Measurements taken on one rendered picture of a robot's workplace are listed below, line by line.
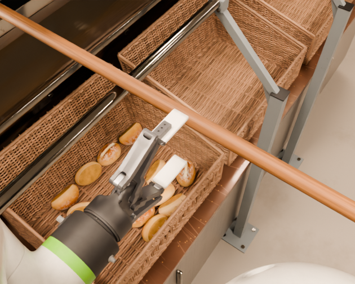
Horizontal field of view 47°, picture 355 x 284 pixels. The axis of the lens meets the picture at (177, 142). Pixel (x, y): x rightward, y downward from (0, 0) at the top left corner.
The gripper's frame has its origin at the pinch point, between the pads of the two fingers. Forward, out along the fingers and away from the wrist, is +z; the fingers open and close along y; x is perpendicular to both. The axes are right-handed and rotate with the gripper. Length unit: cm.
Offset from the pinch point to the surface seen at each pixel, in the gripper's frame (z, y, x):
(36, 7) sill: 15, 5, -55
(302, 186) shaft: 5.0, 0.1, 22.0
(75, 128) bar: -7.6, 2.4, -18.4
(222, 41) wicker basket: 91, 61, -42
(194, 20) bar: 32.3, 2.7, -18.8
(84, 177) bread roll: 3, 56, -40
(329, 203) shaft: 4.9, 0.4, 26.8
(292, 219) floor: 65, 120, 19
